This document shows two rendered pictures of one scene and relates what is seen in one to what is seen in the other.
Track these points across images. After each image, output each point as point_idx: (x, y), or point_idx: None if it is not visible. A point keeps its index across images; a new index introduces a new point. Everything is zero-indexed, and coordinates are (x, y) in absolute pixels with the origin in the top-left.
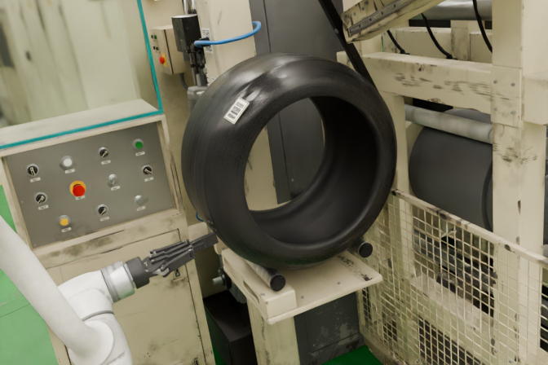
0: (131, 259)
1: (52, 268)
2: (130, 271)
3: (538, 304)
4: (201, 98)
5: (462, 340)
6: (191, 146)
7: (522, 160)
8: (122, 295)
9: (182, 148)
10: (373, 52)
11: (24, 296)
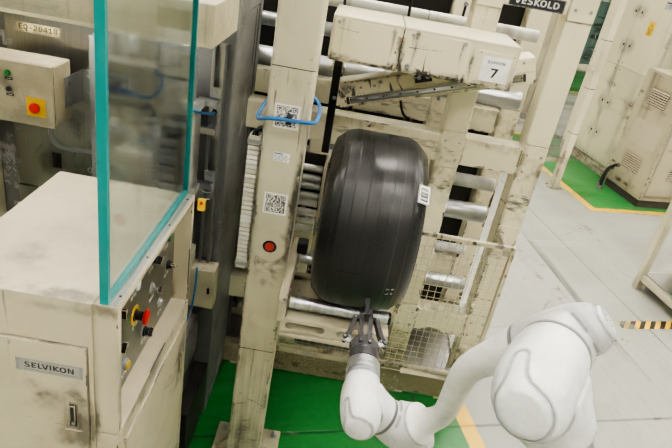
0: (363, 347)
1: (131, 429)
2: (375, 357)
3: (487, 269)
4: (355, 183)
5: None
6: (371, 230)
7: (451, 187)
8: None
9: (345, 233)
10: None
11: (463, 399)
